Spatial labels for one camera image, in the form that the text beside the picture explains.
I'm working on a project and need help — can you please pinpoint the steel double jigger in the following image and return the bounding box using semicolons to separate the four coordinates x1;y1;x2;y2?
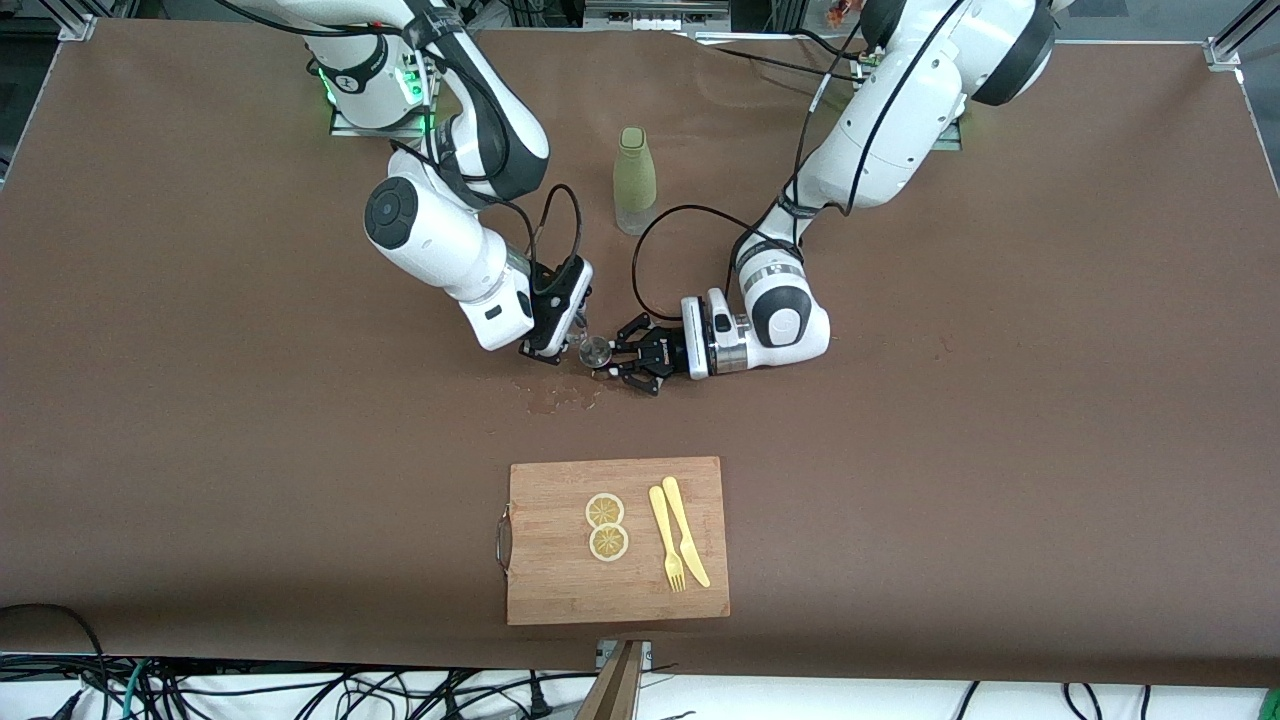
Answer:
580;336;623;383

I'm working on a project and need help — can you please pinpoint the green sleeved glass bottle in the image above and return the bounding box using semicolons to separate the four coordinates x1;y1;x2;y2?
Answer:
612;126;659;237

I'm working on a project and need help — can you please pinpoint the yellow plastic knife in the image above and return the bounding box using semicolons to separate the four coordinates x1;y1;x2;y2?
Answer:
661;476;712;589

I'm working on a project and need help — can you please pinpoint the yellow plastic fork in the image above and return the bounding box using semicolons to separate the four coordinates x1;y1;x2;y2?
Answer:
649;485;687;593

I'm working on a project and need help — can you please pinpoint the bamboo cutting board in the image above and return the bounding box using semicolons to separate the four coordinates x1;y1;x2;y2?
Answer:
496;456;731;627

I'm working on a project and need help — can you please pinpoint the brown table cover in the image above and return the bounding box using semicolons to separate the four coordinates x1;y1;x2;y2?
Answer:
0;20;1280;691

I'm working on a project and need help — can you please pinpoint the grey power strip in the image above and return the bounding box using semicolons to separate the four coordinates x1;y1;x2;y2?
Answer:
585;0;731;31

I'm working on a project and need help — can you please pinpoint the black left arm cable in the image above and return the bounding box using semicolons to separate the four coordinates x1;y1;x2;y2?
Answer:
632;205;801;323

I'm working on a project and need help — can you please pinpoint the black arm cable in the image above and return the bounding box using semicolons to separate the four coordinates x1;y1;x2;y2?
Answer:
632;205;801;323
525;185;584;301

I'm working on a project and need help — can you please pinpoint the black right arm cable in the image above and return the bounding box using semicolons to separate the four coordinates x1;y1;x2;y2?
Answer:
525;185;584;301

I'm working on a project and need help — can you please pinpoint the black base power cable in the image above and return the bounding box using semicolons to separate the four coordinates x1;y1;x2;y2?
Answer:
680;28;871;87

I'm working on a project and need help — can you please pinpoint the camera mount post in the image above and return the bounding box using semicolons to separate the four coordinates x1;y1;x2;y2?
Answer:
575;640;653;720

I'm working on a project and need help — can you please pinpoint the thick black floor cable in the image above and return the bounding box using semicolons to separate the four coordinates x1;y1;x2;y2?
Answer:
0;603;109;720

